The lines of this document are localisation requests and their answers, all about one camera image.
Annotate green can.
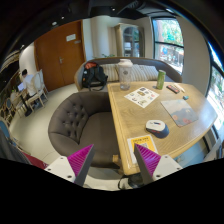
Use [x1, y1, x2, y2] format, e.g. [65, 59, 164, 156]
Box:
[156, 70, 166, 90]

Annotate brown tufted round armchair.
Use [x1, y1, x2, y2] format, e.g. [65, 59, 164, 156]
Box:
[48, 92, 120, 169]

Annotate striped cushion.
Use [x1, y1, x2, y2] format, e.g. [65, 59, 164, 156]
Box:
[99, 63, 160, 83]

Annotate brown curved sofa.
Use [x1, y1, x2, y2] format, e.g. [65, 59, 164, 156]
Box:
[73, 56, 183, 92]

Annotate yellow white paper card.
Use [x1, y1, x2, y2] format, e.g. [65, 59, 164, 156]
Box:
[126, 134, 159, 165]

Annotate large window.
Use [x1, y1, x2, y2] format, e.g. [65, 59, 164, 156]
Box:
[152, 18, 184, 74]

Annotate wooden table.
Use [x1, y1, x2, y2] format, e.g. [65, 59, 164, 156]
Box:
[106, 80, 219, 176]

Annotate white grey computer mouse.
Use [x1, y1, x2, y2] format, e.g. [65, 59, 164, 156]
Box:
[146, 120, 169, 138]

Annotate black orange backpack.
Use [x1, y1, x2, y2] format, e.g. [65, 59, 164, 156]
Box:
[82, 62, 108, 91]

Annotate wooden display cabinet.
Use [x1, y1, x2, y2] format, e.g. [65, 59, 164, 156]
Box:
[114, 23, 145, 57]

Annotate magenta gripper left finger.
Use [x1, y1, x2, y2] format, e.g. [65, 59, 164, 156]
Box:
[44, 143, 96, 187]

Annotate clear plastic shaker bottle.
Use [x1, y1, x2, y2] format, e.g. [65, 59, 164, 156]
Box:
[118, 59, 133, 90]

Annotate grey patterned mouse pad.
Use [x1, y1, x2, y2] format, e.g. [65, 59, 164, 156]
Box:
[161, 99, 198, 127]

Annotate orange wooden door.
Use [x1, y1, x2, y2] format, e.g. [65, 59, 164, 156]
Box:
[34, 20, 86, 91]

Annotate white sticker sheet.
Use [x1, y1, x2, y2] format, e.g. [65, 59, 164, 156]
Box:
[125, 87, 159, 108]

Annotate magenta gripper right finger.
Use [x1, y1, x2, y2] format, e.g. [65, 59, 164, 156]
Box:
[133, 143, 183, 186]

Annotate person in white shirt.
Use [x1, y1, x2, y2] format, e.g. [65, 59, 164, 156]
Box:
[22, 69, 36, 98]

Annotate dark remote control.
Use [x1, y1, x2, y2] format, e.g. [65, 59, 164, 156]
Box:
[166, 85, 180, 94]

